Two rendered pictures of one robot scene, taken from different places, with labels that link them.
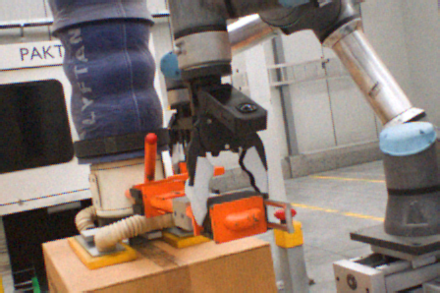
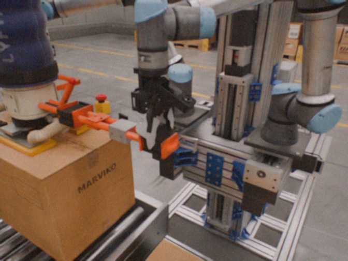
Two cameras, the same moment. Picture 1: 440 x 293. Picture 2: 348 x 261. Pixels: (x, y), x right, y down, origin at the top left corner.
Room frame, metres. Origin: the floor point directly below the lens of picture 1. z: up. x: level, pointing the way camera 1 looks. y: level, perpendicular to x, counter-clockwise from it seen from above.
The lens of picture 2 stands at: (0.16, 0.34, 1.58)
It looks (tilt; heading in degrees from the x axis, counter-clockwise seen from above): 28 degrees down; 325
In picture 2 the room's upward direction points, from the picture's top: straight up
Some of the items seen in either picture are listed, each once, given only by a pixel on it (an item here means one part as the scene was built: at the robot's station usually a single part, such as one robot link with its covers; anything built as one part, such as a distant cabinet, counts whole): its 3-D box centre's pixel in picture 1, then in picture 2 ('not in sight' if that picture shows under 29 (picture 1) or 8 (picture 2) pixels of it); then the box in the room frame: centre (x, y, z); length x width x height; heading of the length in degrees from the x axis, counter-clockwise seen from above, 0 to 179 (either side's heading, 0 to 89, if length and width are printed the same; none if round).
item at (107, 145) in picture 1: (123, 142); (25, 69); (1.28, 0.22, 1.33); 0.23 x 0.23 x 0.04
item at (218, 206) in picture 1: (227, 215); (158, 142); (0.72, 0.00, 1.21); 0.08 x 0.07 x 0.05; 22
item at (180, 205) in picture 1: (197, 209); (124, 130); (0.85, 0.05, 1.21); 0.07 x 0.07 x 0.04; 22
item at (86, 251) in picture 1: (97, 241); (15, 133); (1.24, 0.31, 1.11); 0.34 x 0.10 x 0.05; 22
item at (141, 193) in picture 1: (159, 197); (76, 113); (1.05, 0.13, 1.21); 0.10 x 0.08 x 0.06; 112
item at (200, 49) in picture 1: (201, 54); (152, 59); (0.74, 0.00, 1.44); 0.08 x 0.08 x 0.05
